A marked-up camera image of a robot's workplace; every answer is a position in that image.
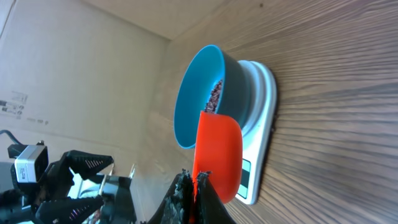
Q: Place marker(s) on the blue metal bowl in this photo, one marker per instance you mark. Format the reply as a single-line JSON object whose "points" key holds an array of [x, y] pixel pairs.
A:
{"points": [[207, 68]]}

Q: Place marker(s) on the red scoop with blue handle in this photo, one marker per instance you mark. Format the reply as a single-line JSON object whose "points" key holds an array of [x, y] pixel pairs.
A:
{"points": [[219, 151]]}

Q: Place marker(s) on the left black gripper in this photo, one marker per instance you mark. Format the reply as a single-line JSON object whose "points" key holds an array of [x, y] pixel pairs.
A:
{"points": [[46, 201]]}

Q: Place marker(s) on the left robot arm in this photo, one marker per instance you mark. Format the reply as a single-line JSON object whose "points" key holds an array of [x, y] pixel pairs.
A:
{"points": [[72, 190]]}

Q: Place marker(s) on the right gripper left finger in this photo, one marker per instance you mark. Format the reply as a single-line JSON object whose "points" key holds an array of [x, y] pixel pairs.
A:
{"points": [[176, 205]]}

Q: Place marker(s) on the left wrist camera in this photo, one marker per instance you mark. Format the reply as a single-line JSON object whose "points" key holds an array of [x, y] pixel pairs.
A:
{"points": [[31, 161]]}

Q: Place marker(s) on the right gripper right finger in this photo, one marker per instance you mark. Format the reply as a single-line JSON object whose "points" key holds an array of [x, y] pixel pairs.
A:
{"points": [[208, 207]]}

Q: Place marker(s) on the white kitchen scale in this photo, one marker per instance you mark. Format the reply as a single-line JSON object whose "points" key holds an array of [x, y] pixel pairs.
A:
{"points": [[257, 128]]}

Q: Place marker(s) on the red beans in bowl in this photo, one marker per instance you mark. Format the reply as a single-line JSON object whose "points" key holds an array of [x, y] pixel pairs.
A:
{"points": [[212, 103]]}

